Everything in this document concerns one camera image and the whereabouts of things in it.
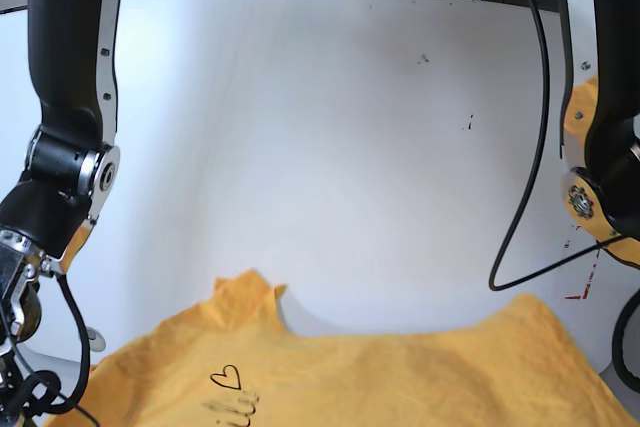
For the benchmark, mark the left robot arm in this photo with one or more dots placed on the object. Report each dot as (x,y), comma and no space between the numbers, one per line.
(599,110)

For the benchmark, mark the red tape marking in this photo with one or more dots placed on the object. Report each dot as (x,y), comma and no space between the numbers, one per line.
(578,275)

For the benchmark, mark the left table cable grommet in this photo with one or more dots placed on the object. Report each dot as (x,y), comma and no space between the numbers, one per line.
(97,342)

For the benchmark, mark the yellow t-shirt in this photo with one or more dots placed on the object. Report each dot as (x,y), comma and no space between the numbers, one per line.
(369,207)

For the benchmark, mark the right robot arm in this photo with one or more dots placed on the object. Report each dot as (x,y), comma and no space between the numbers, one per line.
(70,166)

